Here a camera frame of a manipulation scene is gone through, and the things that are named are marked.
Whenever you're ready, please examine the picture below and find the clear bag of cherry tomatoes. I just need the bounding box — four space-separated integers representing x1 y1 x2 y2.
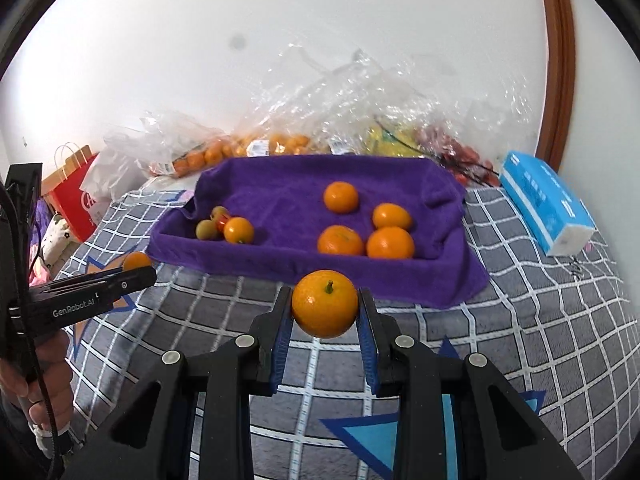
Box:
410 67 541 188

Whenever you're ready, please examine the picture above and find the red paper bag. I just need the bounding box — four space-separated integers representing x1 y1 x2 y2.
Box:
47 152 101 243

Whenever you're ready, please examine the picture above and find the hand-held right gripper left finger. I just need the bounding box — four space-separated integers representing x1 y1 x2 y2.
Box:
60 286 296 480

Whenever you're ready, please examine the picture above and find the person's left hand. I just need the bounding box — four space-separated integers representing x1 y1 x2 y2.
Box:
0 332 76 441

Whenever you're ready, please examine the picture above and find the black cord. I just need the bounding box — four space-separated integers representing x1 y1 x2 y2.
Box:
440 157 501 186

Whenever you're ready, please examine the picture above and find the clear bag of kumquats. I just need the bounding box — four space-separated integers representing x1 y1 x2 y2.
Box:
230 45 321 157

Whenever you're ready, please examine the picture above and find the blue tissue pack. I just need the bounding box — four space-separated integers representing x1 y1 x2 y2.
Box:
500 151 597 257

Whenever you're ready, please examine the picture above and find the clear bag of tangerines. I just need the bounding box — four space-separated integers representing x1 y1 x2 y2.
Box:
140 110 236 178

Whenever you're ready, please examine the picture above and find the purple towel lined tray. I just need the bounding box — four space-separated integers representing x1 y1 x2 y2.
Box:
146 156 491 309

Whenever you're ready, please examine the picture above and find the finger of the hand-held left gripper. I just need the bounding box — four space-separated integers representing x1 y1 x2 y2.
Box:
100 266 157 307
30 269 128 291

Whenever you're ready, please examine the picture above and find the round orange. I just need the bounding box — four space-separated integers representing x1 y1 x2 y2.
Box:
323 181 360 214
317 225 365 257
366 226 416 260

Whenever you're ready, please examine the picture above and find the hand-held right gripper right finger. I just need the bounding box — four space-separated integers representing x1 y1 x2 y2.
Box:
356 287 586 480

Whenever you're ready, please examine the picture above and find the white plastic bag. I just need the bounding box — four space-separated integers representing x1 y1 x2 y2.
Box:
80 127 151 226

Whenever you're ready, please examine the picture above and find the brown paper bag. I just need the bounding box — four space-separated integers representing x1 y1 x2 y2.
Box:
42 142 96 196

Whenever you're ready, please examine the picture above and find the large orange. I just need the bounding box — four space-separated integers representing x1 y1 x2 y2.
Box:
291 270 360 339

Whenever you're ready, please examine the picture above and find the oval orange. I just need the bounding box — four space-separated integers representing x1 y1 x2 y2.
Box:
372 203 414 232

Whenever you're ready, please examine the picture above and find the grey checked star blanket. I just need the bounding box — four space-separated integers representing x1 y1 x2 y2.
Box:
50 185 636 480

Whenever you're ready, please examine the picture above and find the brown wooden door frame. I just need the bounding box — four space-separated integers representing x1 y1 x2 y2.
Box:
532 0 576 171

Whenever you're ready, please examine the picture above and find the white plush toy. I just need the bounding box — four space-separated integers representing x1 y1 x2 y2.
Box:
39 214 76 273

